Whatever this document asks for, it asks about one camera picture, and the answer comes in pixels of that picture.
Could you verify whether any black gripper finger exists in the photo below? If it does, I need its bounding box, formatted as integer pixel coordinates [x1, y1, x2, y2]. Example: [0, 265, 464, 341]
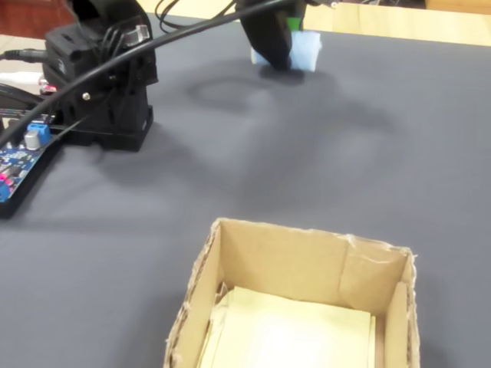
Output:
[236, 0, 293, 71]

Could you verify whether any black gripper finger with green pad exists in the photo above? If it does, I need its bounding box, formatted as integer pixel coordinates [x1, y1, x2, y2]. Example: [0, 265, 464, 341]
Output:
[285, 0, 308, 33]

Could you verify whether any light blue foam block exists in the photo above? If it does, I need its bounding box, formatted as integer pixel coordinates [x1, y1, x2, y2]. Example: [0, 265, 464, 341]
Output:
[250, 30, 322, 74]

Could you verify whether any open brown cardboard box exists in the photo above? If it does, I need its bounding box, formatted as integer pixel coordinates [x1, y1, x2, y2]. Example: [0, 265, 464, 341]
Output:
[163, 217, 420, 368]

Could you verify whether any black power plug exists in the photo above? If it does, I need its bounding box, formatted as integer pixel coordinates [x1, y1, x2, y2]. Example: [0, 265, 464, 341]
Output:
[0, 48, 48, 64]

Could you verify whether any blue circuit board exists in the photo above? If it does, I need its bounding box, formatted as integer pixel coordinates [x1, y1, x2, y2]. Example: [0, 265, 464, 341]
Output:
[0, 117, 64, 220]

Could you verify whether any pale yellow paper lining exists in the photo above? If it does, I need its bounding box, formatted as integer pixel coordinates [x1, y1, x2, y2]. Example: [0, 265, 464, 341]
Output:
[198, 285, 377, 368]

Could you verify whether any thick black camera cable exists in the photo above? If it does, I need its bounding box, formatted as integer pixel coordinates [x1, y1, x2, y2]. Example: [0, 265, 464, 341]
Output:
[0, 0, 296, 149]

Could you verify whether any thin black servo cable loop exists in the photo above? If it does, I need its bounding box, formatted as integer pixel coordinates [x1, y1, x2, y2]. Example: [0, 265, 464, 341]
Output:
[153, 0, 186, 30]

